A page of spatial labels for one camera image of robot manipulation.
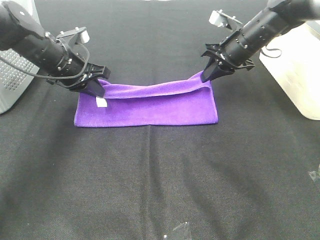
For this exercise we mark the black cloth table cover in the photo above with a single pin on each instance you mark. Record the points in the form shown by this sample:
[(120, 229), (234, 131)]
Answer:
[(245, 178)]

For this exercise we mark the grey perforated laundry basket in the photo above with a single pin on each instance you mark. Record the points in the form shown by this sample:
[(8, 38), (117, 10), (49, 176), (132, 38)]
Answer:
[(13, 83)]

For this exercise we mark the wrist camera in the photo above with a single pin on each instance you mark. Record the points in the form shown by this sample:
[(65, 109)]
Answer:
[(74, 36), (222, 20)]

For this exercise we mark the purple microfiber towel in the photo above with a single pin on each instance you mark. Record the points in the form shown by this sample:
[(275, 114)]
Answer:
[(175, 103)]

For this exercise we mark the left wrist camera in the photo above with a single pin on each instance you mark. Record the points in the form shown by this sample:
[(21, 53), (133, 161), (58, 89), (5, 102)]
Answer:
[(74, 36)]

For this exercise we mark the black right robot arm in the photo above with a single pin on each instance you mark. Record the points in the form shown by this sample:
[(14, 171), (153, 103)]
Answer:
[(235, 51)]

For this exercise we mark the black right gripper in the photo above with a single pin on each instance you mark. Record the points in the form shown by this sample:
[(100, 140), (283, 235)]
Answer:
[(220, 64)]

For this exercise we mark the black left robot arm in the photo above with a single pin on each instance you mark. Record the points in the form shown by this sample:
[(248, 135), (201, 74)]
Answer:
[(55, 55)]

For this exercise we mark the clear tape strip front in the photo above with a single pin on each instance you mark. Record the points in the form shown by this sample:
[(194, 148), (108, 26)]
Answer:
[(180, 232)]

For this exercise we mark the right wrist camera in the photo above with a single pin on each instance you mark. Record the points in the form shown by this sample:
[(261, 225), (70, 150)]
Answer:
[(222, 20)]

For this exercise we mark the white storage box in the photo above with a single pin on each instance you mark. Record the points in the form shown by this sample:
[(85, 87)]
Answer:
[(293, 60)]

